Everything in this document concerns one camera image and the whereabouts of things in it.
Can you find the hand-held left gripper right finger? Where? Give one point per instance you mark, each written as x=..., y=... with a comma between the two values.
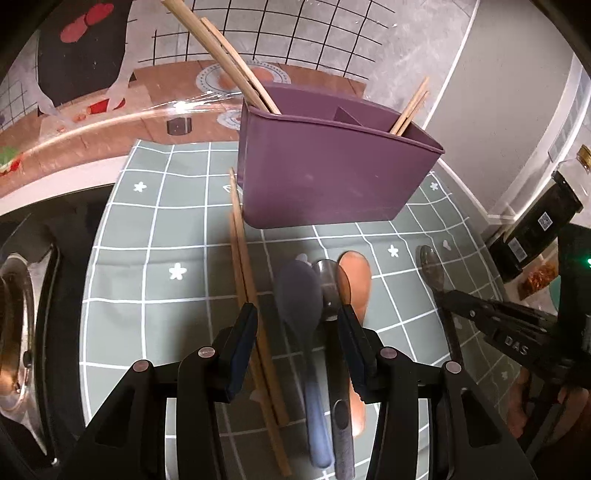
x=353, y=350

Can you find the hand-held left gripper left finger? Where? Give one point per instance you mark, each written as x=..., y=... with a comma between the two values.
x=242, y=350

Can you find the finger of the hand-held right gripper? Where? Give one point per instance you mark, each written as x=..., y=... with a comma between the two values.
x=471, y=307
x=517, y=344

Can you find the orange plastic spoon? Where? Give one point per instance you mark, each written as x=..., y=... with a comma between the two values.
x=358, y=281

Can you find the wooden chopstick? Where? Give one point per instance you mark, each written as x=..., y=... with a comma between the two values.
x=207, y=41
x=235, y=258
x=247, y=277
x=240, y=64
x=411, y=113
x=408, y=106

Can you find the blue plastic spoon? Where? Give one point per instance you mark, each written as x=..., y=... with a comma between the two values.
x=298, y=300

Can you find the purple plastic utensil holder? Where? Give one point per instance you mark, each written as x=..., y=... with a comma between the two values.
x=323, y=175

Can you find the person's right hand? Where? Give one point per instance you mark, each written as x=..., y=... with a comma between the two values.
x=519, y=410

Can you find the white bottle with teal cap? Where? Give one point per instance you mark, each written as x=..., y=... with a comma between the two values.
x=554, y=290

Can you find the jar with yellow lid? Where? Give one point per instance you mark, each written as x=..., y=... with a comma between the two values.
x=538, y=279

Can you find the dark soy sauce bottle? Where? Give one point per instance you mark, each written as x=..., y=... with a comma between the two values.
x=540, y=226

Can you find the green gridded table mat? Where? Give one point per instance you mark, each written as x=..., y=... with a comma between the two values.
x=161, y=230

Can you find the grey vent grille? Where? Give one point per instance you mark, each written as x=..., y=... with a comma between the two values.
x=564, y=129

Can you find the black gas stove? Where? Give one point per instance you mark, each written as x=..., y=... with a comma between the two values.
x=69, y=277

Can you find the steel stove burner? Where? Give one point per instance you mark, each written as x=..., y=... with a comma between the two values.
x=14, y=346

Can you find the cartoon wall poster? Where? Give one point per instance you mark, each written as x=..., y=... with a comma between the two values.
x=300, y=37

